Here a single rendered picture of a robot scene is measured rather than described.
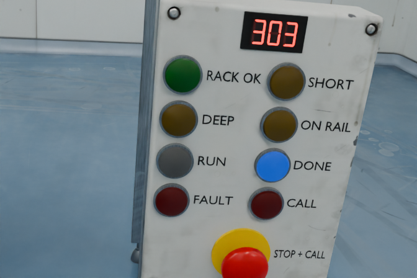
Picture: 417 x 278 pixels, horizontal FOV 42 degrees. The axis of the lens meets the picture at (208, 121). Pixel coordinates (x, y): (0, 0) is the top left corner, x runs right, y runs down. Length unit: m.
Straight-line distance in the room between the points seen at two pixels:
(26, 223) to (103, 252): 0.34
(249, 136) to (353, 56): 0.10
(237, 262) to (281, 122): 0.12
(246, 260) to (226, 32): 0.19
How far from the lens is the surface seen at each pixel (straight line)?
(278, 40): 0.41
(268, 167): 0.44
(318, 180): 0.47
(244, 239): 0.48
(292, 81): 0.42
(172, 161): 0.43
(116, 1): 4.27
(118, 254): 1.98
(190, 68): 0.40
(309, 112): 0.44
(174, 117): 0.41
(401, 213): 2.55
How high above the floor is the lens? 1.16
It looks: 22 degrees down
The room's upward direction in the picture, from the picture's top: 6 degrees clockwise
